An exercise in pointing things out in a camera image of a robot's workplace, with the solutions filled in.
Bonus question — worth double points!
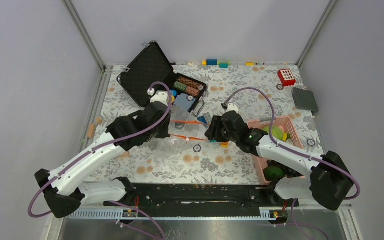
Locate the blue brick at wall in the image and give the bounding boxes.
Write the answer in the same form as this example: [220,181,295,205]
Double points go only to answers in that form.
[205,59,218,66]

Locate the teal brick at wall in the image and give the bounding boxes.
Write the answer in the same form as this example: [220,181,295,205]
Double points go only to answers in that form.
[218,62,229,69]

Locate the poker chip near baseplate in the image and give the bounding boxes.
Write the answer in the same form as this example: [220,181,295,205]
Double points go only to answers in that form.
[276,84,284,90]

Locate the poker chip right edge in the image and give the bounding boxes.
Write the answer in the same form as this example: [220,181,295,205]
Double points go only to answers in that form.
[307,139,316,147]

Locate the blue playing card deck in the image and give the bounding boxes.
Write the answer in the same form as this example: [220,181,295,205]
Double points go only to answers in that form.
[173,93,196,113]

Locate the grey studded baseplate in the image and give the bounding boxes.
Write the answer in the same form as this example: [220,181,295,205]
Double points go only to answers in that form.
[291,87,319,113]

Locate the dark green toy avocado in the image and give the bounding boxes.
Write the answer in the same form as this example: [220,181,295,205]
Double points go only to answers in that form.
[263,166,285,182]

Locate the yellow toy brick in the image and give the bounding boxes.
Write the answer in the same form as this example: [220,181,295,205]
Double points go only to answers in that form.
[220,142,229,148]

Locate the clear zip bag orange zipper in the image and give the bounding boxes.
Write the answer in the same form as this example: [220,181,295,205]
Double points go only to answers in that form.
[156,105,209,157]

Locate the red toy block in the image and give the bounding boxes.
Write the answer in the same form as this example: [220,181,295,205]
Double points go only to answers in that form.
[277,68,297,87]

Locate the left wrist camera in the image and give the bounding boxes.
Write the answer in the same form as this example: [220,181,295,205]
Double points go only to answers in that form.
[147,88,175,106]

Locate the grey toy brick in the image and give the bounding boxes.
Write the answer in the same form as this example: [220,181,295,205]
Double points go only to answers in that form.
[202,112,213,125]

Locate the black poker chip case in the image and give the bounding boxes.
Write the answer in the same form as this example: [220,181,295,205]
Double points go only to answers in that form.
[117,41,208,113]

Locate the floral tablecloth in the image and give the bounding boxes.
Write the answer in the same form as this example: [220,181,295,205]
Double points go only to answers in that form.
[88,65,324,185]

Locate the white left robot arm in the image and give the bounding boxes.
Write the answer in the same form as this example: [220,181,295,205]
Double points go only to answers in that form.
[33,100,172,219]

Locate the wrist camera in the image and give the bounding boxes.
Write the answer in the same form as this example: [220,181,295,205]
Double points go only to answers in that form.
[147,88,175,106]
[221,102,239,114]

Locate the green toy cabbage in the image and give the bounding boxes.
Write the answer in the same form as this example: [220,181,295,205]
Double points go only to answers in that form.
[271,125,288,142]

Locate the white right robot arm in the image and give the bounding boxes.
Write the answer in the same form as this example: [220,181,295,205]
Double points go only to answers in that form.
[205,110,355,211]

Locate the pink plastic basket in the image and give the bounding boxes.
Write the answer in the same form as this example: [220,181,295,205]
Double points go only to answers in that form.
[252,116,308,186]

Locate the blue toy brick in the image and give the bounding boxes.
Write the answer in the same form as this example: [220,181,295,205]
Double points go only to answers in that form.
[197,116,208,125]

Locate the wooden block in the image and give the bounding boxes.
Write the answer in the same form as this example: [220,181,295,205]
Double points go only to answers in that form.
[86,123,97,139]

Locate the blue poker chip on table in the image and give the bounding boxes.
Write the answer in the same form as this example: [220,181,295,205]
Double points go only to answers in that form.
[193,144,202,153]

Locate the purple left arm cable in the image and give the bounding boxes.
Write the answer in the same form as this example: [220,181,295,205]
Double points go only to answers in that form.
[27,81,174,219]

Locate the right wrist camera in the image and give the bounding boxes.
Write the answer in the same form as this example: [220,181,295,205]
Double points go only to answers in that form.
[221,102,239,114]

